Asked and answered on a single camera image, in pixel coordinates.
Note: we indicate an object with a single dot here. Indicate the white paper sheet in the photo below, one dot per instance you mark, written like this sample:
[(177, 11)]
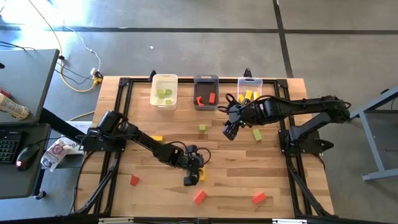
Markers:
[(79, 127)]

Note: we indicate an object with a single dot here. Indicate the black keyboard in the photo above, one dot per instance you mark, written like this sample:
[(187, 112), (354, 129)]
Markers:
[(9, 147)]

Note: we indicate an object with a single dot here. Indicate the yellow arch block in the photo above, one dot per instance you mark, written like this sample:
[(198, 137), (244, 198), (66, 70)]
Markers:
[(202, 174)]

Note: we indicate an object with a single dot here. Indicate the clear plastic bin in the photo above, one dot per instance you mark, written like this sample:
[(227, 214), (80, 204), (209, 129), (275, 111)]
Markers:
[(250, 84)]

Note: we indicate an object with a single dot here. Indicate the yellow rectangular block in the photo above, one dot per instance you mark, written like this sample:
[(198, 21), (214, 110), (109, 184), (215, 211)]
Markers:
[(256, 95), (157, 138), (248, 94), (241, 98)]

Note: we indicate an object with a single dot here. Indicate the black table clamp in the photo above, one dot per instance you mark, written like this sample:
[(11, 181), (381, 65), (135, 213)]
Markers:
[(247, 72), (152, 75)]

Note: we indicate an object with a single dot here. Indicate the red triangular block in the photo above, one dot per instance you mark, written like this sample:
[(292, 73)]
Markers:
[(134, 180)]

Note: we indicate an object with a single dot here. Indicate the green cube block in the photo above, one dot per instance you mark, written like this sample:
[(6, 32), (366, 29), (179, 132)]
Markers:
[(202, 127), (168, 101)]

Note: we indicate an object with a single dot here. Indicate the red rectangular block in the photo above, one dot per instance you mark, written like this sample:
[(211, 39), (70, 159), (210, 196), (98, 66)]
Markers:
[(212, 98), (200, 197), (259, 198)]

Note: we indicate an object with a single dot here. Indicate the cream plastic bottle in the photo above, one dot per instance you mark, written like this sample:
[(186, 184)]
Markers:
[(14, 108)]

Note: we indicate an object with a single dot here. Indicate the white label strip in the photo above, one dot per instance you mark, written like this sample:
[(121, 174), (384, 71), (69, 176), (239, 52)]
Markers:
[(115, 220), (289, 221)]

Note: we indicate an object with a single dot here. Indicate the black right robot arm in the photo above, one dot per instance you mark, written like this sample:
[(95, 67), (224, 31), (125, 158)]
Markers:
[(311, 107)]

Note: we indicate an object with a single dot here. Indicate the small red object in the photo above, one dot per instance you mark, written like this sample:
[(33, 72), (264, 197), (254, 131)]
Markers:
[(4, 94)]

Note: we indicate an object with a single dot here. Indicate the dark grey desk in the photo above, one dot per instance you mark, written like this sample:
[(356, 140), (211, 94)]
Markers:
[(18, 183)]

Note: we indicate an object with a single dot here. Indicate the grey metal stand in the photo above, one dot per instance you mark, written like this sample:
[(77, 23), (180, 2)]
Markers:
[(373, 143)]

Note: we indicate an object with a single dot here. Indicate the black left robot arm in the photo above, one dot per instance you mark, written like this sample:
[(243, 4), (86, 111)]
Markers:
[(146, 141)]

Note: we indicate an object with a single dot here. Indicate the grey plastic bin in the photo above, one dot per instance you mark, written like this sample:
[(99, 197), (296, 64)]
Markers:
[(206, 88)]

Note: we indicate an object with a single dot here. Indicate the black desk leg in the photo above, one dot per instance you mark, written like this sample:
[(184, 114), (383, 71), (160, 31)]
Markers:
[(56, 123)]

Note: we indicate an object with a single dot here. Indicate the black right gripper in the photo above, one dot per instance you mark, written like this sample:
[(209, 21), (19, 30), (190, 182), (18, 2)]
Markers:
[(244, 115)]

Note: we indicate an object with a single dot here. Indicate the green arch block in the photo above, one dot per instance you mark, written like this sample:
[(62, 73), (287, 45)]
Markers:
[(160, 93)]

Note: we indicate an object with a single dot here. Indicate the red arch block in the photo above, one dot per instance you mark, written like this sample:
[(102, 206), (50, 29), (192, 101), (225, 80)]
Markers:
[(199, 101)]

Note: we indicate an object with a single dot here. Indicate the white printed snack bag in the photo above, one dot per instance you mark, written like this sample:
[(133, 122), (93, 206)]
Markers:
[(56, 154)]

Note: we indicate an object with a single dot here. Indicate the green rectangular block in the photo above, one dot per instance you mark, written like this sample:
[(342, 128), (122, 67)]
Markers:
[(257, 134), (168, 91)]

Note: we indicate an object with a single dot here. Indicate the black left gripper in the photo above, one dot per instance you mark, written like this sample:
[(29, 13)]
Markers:
[(192, 160)]

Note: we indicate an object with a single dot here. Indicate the black computer mouse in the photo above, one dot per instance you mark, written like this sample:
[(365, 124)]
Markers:
[(27, 157)]

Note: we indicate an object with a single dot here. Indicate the white plastic bin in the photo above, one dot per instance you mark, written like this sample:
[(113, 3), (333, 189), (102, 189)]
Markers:
[(163, 81)]

